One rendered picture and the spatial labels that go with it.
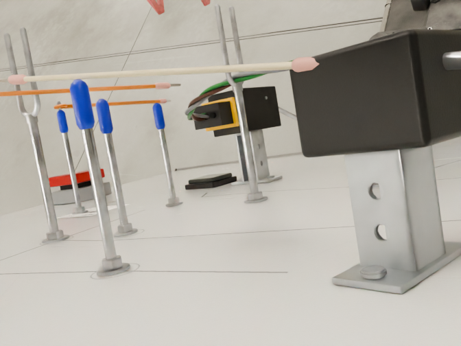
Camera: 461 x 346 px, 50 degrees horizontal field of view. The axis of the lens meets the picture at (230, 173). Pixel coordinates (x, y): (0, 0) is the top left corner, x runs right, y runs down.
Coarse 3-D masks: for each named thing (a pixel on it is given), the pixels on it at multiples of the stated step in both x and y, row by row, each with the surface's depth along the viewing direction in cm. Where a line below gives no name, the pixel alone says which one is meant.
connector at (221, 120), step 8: (208, 104) 44; (216, 104) 43; (224, 104) 44; (200, 112) 44; (208, 112) 44; (216, 112) 43; (224, 112) 44; (208, 120) 44; (216, 120) 43; (224, 120) 43; (232, 120) 44; (200, 128) 44
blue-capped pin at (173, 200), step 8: (160, 104) 41; (160, 112) 41; (160, 120) 41; (160, 128) 41; (160, 136) 41; (168, 160) 42; (168, 168) 42; (168, 176) 42; (168, 184) 42; (168, 200) 42; (176, 200) 42
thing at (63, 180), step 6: (66, 174) 61; (78, 174) 59; (84, 174) 60; (102, 174) 63; (54, 180) 61; (60, 180) 60; (66, 180) 60; (78, 180) 59; (84, 180) 60; (90, 180) 61; (54, 186) 61; (60, 186) 62; (66, 186) 61; (78, 186) 60; (84, 186) 61
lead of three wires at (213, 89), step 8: (224, 80) 36; (240, 80) 35; (208, 88) 37; (216, 88) 36; (224, 88) 36; (200, 96) 37; (208, 96) 37; (192, 104) 38; (192, 112) 39; (200, 120) 43
